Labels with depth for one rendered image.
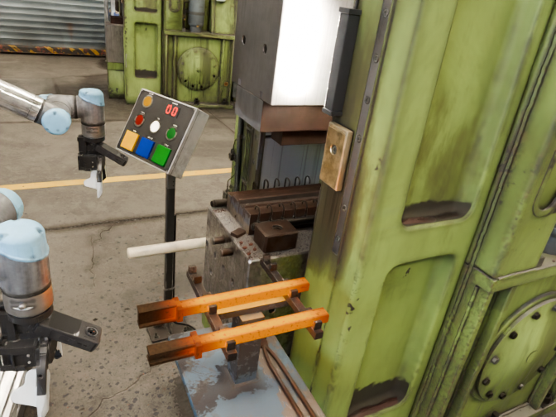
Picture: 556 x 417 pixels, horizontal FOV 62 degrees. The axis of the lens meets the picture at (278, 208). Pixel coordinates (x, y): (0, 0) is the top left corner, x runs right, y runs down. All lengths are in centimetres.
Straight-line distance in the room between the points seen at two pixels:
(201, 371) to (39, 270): 61
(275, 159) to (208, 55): 460
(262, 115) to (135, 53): 497
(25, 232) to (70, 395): 154
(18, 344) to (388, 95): 91
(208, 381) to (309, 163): 95
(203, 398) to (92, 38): 846
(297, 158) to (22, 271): 122
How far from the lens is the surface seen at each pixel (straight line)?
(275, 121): 141
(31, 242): 81
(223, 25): 637
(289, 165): 181
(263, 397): 127
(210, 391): 127
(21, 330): 94
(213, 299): 110
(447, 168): 139
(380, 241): 126
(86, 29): 930
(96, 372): 236
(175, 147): 185
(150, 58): 632
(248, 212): 152
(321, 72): 138
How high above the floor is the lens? 169
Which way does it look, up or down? 26 degrees down
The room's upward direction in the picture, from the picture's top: 8 degrees clockwise
